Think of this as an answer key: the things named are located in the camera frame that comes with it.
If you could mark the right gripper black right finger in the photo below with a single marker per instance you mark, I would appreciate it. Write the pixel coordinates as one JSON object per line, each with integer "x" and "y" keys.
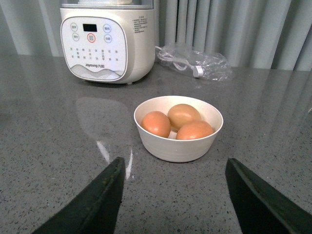
{"x": 259, "y": 207}

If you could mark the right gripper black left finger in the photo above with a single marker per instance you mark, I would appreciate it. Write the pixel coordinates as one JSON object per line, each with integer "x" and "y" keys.
{"x": 94, "y": 210}

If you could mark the brown egg in bowl front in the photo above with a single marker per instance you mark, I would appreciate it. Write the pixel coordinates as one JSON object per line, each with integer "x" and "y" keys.
{"x": 194, "y": 130}

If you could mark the brown egg in bowl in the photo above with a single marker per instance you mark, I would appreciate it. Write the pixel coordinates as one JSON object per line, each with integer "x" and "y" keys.
{"x": 157, "y": 123}
{"x": 194, "y": 130}
{"x": 181, "y": 114}

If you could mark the brown egg in bowl left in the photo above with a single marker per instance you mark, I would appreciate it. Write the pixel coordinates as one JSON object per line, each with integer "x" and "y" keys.
{"x": 157, "y": 123}

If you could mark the brown egg in bowl back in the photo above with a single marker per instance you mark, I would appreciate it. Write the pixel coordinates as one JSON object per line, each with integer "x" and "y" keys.
{"x": 181, "y": 114}

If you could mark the white round bowl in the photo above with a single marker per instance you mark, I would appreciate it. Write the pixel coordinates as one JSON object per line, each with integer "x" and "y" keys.
{"x": 170, "y": 149}

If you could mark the clear plastic bag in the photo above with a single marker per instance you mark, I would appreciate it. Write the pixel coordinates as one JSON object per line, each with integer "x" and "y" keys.
{"x": 186, "y": 60}

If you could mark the white Joyoung cooker appliance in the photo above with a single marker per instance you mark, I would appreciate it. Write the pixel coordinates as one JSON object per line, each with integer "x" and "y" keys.
{"x": 109, "y": 41}

